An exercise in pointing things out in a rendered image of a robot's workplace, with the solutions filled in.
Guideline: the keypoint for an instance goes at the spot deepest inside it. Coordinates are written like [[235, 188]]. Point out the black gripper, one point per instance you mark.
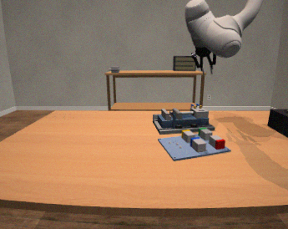
[[203, 52]]

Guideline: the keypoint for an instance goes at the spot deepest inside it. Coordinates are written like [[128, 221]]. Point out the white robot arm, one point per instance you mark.
[[219, 35]]

